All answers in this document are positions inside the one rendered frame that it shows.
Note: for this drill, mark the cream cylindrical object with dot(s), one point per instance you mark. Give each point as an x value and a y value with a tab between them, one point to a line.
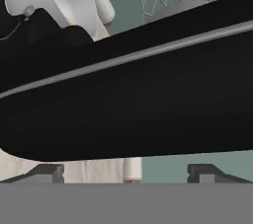
100	1

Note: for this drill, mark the cream blocky object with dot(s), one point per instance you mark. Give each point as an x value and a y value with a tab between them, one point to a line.
92	170

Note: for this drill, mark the black stand mixer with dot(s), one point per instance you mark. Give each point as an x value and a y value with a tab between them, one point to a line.
131	103

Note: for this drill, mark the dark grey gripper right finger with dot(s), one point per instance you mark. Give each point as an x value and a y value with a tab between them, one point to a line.
201	172

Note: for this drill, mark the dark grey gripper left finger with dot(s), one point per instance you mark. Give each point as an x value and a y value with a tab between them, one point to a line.
49	172

